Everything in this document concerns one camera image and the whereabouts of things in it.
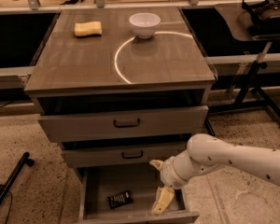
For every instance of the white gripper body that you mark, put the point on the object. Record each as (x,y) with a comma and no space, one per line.
(169,173)

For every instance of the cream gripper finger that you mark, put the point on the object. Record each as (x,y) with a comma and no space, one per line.
(164,196)
(157,164)

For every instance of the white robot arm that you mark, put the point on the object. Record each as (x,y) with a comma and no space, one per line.
(206,153)

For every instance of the bottom grey drawer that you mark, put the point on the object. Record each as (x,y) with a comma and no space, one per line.
(142,180)

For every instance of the grey drawer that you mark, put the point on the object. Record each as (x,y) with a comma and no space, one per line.
(99,126)
(142,180)
(103,156)

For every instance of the top grey drawer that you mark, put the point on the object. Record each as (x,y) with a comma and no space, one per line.
(99,126)

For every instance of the middle grey drawer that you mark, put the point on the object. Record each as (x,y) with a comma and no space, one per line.
(103,156)

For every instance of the grey drawer cabinet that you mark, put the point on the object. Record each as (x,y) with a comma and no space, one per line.
(118,71)

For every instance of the black stand with side table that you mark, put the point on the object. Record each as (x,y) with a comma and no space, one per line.
(242,28)

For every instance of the white bowl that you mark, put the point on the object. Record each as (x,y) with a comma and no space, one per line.
(144,24)

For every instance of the yellow sponge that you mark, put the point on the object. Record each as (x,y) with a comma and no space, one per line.
(88,28)

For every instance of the black wheeled leg left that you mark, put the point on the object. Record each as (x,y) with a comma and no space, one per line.
(24,160)

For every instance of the black VR headset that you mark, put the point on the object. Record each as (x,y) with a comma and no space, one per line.
(265,15)

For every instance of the black middle drawer handle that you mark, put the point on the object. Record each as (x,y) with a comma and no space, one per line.
(130,156)

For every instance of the black drawer handle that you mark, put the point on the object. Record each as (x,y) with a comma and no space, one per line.
(130,156)
(126,123)

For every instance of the black top drawer handle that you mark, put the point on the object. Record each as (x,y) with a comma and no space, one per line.
(126,123)

